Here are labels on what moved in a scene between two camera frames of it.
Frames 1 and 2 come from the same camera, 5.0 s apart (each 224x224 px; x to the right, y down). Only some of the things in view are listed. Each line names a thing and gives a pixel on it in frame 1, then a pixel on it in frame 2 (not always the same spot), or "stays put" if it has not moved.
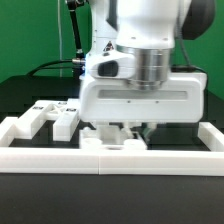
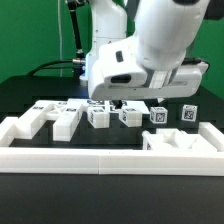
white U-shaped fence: [208, 160] stays put
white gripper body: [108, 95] -> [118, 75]
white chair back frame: [64, 112] stays put
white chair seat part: [110, 137] -> [172, 139]
